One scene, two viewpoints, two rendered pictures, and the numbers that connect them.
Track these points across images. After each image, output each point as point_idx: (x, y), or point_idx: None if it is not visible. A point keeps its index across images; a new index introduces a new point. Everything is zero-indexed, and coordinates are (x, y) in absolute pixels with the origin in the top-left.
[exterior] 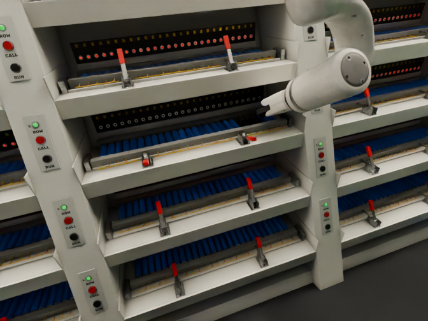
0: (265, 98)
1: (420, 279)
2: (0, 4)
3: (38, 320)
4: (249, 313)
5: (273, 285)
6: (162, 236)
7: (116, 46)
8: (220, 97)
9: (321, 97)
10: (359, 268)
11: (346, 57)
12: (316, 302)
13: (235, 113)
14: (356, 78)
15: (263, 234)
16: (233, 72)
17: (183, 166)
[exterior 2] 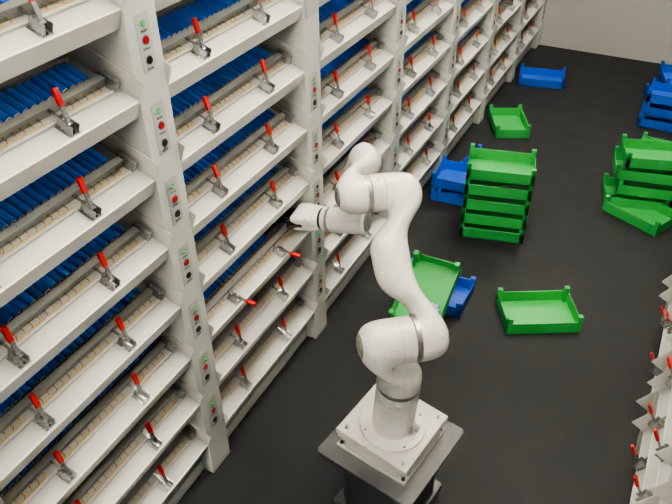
0: (297, 219)
1: (369, 301)
2: (183, 236)
3: (165, 461)
4: (279, 379)
5: (287, 351)
6: (243, 349)
7: None
8: None
9: (349, 233)
10: (331, 309)
11: (364, 218)
12: (318, 348)
13: None
14: (368, 226)
15: None
16: (280, 209)
17: (255, 291)
